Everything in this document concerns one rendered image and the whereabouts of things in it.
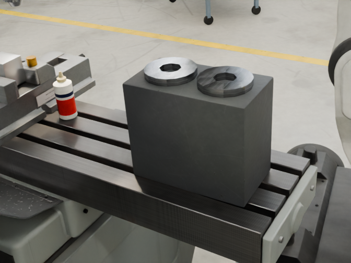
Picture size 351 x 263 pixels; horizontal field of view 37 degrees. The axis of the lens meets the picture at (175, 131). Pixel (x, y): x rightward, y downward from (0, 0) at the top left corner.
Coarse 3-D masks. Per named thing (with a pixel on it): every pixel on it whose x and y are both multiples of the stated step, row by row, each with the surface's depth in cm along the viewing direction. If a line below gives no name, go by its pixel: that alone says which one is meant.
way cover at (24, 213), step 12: (0, 180) 109; (0, 192) 104; (12, 192) 104; (24, 192) 104; (36, 192) 104; (0, 204) 98; (12, 204) 99; (24, 204) 99; (36, 204) 100; (48, 204) 100; (12, 216) 91; (24, 216) 94
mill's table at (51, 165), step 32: (32, 128) 112; (64, 128) 113; (96, 128) 110; (0, 160) 110; (32, 160) 103; (64, 160) 101; (96, 160) 102; (128, 160) 99; (288, 160) 96; (64, 192) 103; (96, 192) 97; (128, 192) 92; (160, 192) 90; (192, 192) 93; (256, 192) 88; (288, 192) 89; (160, 224) 91; (192, 224) 87; (224, 224) 83; (256, 224) 81; (288, 224) 86; (224, 256) 86; (256, 256) 82
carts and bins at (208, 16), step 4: (172, 0) 493; (208, 0) 422; (256, 0) 441; (208, 4) 424; (256, 4) 443; (208, 8) 426; (252, 8) 445; (256, 8) 445; (260, 8) 446; (208, 12) 427; (252, 12) 446; (256, 12) 446; (208, 16) 429; (204, 20) 430; (208, 20) 431; (212, 20) 432; (208, 24) 433
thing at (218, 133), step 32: (160, 64) 88; (192, 64) 87; (128, 96) 86; (160, 96) 82; (192, 96) 79; (224, 96) 78; (256, 96) 79; (128, 128) 89; (160, 128) 86; (192, 128) 82; (224, 128) 79; (256, 128) 82; (160, 160) 89; (192, 160) 85; (224, 160) 82; (256, 160) 85; (224, 192) 85
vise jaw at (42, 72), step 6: (24, 60) 117; (24, 66) 114; (36, 66) 113; (42, 66) 114; (48, 66) 115; (30, 72) 113; (36, 72) 112; (42, 72) 114; (48, 72) 116; (54, 72) 117; (30, 78) 114; (36, 78) 113; (42, 78) 114; (48, 78) 116; (36, 84) 114
